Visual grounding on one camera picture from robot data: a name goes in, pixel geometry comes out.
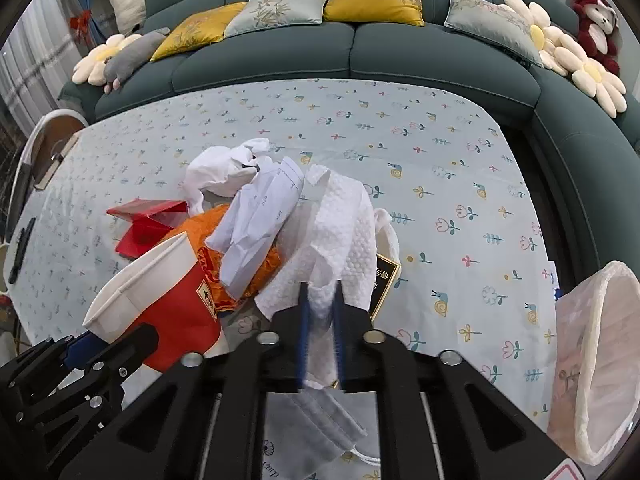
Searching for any red-edged white card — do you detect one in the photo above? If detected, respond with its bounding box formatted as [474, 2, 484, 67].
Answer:
[542, 462, 581, 480]

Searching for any black gold-print card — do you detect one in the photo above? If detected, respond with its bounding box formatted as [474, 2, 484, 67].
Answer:
[367, 254, 403, 321]

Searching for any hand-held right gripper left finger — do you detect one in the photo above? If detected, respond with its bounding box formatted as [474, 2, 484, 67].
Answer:
[60, 282, 309, 480]

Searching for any floral light-blue tablecloth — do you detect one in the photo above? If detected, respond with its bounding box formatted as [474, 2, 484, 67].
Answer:
[5, 77, 558, 480]

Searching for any grey plush toy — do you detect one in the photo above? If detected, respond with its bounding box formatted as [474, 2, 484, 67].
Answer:
[102, 27, 171, 93]

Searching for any red monkey plush toy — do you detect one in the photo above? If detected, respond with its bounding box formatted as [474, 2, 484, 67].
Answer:
[567, 0, 621, 76]

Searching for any grey embroidered cushion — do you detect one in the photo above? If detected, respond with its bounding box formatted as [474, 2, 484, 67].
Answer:
[223, 0, 332, 38]
[444, 0, 545, 68]

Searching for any dark green sofa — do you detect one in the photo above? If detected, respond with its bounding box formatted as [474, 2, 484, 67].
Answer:
[57, 0, 640, 281]

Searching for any white printed paper sheet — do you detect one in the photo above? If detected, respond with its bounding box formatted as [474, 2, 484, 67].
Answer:
[206, 156, 306, 301]

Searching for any red curtain tie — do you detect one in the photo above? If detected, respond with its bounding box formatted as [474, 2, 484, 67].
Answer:
[67, 10, 94, 42]

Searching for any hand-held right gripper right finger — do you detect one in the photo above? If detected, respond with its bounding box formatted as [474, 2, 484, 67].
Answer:
[332, 280, 576, 480]

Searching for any bin with white plastic liner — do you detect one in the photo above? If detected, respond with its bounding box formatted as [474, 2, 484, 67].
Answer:
[547, 260, 640, 466]

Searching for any red cardboard box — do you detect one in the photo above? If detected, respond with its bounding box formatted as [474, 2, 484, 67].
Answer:
[106, 200, 190, 261]

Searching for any red paper cup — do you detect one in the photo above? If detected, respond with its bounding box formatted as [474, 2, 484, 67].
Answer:
[82, 232, 226, 373]

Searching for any white cloth glove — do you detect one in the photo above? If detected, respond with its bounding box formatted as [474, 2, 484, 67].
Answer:
[179, 137, 273, 213]

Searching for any black pen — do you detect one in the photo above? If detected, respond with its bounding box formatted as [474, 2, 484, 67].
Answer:
[7, 217, 37, 283]

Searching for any grey-blue face mask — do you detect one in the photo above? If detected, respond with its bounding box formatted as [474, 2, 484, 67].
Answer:
[265, 387, 381, 467]

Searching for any white flower-shaped pillow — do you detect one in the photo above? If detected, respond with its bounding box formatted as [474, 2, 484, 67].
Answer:
[71, 34, 143, 86]
[557, 35, 628, 118]
[497, 0, 576, 76]

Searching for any orange plastic bag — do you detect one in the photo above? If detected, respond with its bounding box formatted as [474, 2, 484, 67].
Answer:
[167, 205, 283, 313]

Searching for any white embossed paper towel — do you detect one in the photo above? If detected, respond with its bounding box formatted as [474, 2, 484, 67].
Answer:
[255, 164, 401, 391]

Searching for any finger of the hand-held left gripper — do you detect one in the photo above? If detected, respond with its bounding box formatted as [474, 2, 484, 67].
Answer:
[0, 332, 109, 386]
[65, 323, 160, 411]

